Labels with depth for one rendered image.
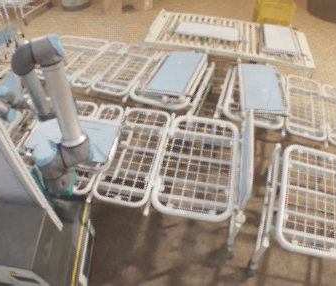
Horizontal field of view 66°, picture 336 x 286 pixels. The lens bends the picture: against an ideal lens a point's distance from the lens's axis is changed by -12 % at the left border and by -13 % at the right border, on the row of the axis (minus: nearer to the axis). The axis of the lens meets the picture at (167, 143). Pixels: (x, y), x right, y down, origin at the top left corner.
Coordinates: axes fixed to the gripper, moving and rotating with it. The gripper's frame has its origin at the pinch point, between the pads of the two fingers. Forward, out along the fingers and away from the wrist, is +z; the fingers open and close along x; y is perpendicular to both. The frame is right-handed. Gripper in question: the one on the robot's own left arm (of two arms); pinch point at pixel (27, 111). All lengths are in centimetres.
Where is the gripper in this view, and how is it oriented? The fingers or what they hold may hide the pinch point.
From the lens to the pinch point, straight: 228.3
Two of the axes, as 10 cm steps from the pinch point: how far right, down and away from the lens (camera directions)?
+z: 1.8, 3.3, 9.3
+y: 1.3, -9.4, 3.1
